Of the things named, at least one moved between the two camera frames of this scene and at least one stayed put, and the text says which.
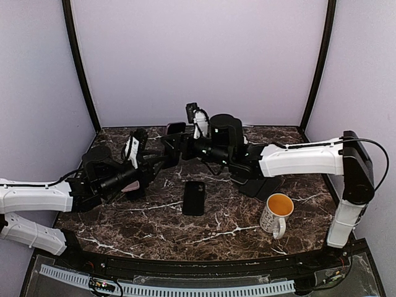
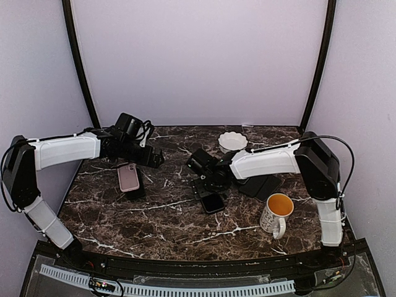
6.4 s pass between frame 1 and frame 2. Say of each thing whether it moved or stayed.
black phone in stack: stayed
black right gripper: moved
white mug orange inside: stayed
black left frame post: stayed
